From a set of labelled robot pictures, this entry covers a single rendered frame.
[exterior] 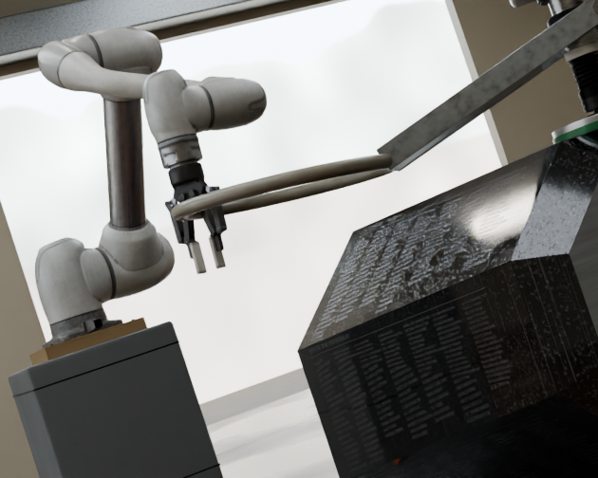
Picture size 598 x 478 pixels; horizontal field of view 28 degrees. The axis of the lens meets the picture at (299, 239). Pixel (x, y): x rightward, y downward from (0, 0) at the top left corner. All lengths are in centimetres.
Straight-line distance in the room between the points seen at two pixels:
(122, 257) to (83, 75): 61
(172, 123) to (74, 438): 94
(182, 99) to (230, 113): 12
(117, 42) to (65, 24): 637
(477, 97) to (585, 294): 46
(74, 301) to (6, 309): 599
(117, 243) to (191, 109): 81
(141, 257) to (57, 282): 24
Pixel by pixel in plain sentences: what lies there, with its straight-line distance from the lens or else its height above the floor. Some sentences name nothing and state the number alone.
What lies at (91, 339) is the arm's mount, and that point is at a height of 82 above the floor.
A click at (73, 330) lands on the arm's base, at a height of 86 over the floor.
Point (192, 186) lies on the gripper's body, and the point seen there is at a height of 105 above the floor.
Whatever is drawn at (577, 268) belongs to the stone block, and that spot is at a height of 64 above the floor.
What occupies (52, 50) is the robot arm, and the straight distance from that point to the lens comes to 306.
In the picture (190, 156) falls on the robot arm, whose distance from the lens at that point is 256.
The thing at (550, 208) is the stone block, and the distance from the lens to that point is 220.
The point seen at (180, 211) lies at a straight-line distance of 237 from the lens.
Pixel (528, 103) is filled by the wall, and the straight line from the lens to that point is 1116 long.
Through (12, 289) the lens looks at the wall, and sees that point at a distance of 925.
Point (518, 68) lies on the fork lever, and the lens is 235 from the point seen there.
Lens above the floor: 75
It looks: 3 degrees up
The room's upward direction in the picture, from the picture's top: 18 degrees counter-clockwise
